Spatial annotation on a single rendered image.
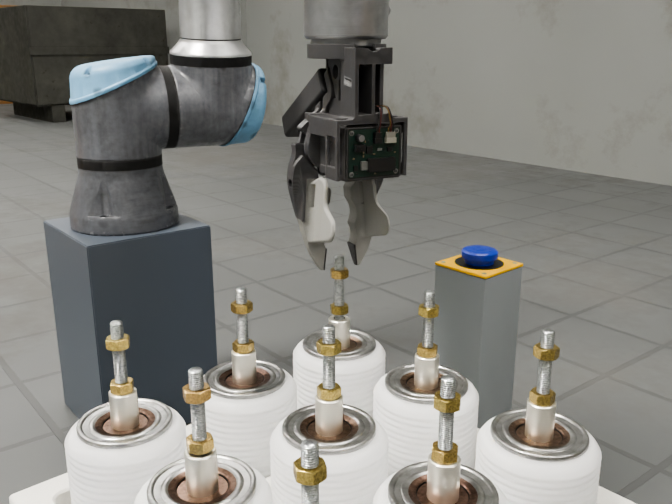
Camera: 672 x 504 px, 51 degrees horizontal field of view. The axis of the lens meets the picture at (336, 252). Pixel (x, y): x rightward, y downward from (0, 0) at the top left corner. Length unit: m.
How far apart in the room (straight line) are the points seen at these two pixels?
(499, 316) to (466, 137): 2.99
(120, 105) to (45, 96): 4.61
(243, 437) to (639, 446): 0.65
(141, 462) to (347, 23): 0.39
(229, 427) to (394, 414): 0.14
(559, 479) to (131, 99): 0.70
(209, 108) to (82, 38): 4.70
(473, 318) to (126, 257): 0.47
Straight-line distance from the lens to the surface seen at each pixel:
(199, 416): 0.50
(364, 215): 0.70
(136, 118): 1.00
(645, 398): 1.27
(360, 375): 0.71
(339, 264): 0.70
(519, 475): 0.57
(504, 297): 0.80
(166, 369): 1.07
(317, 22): 0.64
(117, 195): 1.00
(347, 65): 0.62
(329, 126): 0.62
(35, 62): 5.57
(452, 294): 0.80
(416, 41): 4.00
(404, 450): 0.65
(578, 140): 3.37
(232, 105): 1.03
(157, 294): 1.02
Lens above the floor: 0.55
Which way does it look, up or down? 16 degrees down
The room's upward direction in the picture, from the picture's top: straight up
